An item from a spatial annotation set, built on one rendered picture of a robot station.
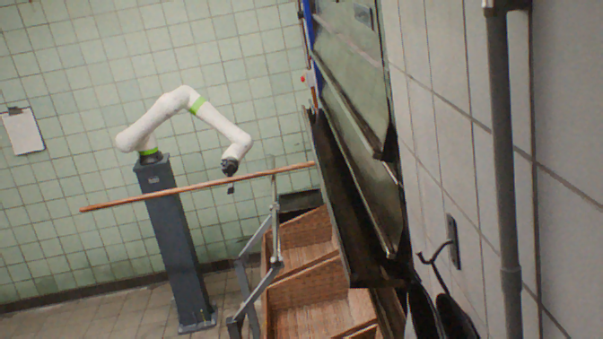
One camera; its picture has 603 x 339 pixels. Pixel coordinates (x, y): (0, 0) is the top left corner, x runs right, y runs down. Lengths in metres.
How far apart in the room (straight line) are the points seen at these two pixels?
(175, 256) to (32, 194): 1.35
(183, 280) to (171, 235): 0.33
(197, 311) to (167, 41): 1.86
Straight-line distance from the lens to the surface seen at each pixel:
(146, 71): 3.95
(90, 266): 4.61
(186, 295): 3.75
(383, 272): 1.38
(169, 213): 3.48
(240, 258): 2.52
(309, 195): 3.45
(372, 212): 1.51
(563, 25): 0.45
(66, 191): 4.37
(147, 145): 3.37
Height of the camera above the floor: 2.14
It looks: 20 degrees down
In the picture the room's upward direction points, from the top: 11 degrees counter-clockwise
